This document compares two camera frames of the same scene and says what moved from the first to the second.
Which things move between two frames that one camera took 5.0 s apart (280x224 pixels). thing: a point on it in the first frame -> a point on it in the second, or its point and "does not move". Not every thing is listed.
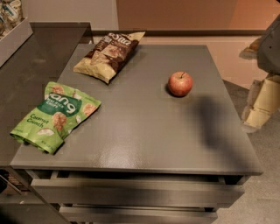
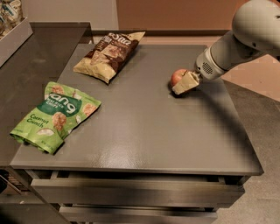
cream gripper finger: x=267 y=101 -> x=206 y=66
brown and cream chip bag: x=109 y=58 does not move
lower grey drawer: x=136 y=214 does not move
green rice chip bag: x=61 y=108 does not move
